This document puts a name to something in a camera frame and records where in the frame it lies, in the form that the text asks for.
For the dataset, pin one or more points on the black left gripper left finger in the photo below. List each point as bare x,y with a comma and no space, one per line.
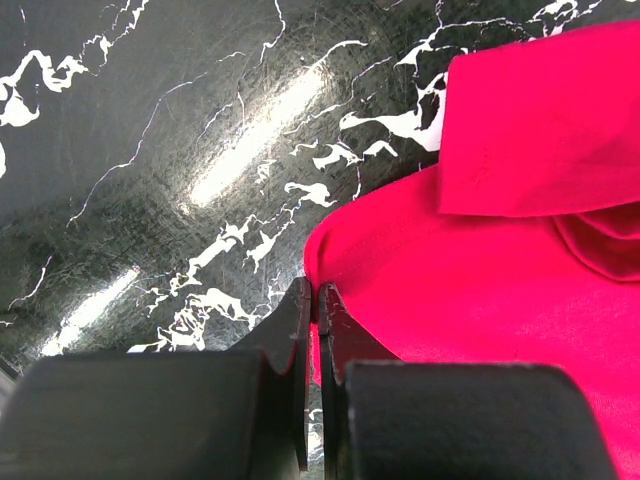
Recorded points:
240,413

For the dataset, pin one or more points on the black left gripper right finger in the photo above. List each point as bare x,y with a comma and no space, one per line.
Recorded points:
388,419

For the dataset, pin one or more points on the red t shirt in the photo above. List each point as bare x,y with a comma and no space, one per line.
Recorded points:
522,241

